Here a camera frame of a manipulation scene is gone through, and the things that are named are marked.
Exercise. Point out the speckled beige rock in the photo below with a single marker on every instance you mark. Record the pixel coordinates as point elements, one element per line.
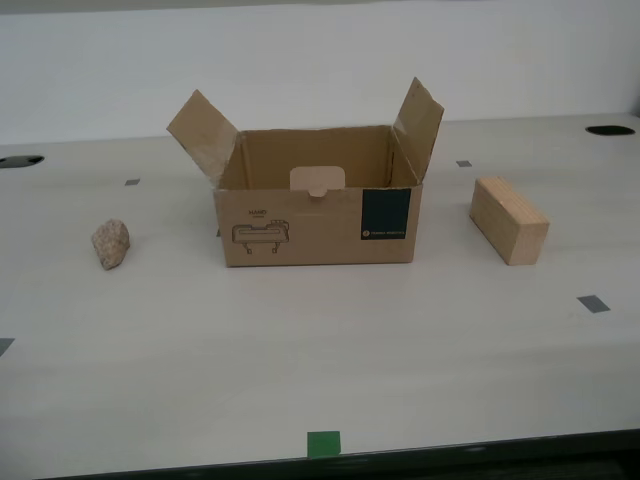
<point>111,244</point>

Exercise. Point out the light wooden block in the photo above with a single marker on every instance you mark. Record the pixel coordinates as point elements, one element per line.
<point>510,225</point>

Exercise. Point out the grey tape square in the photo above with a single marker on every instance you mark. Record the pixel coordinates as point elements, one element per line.
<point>132,182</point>
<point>593,304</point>
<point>463,163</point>
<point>4,346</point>

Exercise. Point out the white wall raceway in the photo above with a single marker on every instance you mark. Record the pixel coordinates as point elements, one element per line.
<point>300,4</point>

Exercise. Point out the open brown cardboard box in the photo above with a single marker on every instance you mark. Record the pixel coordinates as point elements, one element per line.
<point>300,235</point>

